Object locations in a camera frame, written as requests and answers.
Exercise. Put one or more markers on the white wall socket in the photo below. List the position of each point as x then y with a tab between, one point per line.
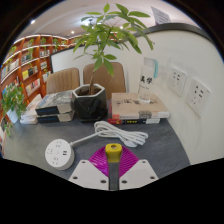
177	81
198	97

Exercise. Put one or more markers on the tan padded chair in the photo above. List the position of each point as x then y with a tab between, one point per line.
115	78
62	80

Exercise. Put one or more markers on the red and black book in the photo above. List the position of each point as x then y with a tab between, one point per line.
133	121

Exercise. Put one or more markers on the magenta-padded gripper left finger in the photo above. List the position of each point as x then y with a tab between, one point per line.
86	175

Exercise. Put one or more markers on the orange wooden shelf unit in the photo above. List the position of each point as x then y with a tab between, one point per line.
28	66

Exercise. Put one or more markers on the white sign card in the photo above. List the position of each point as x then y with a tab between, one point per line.
160	15

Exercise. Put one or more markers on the thick dark-spined book, grey cover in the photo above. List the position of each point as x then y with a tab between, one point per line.
55	100

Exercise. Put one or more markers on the yellow charger block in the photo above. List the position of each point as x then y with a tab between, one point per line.
113	153

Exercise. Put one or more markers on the ivy plant in white pot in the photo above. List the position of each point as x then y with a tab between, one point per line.
13	100

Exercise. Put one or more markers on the tan-covered book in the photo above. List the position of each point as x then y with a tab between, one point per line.
133	106

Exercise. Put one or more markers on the white book with picture cover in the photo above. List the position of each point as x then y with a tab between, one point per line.
31	106

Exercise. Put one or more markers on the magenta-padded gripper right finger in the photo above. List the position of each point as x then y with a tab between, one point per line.
140	174

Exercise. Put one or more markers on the money tree in black pot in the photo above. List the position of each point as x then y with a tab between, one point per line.
90	105

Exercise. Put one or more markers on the clear acrylic sign holder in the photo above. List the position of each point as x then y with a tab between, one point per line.
147	80

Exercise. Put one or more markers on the round white power strip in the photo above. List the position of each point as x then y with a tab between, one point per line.
59	155

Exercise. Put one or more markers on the plain white book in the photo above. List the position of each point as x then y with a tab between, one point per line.
28	120

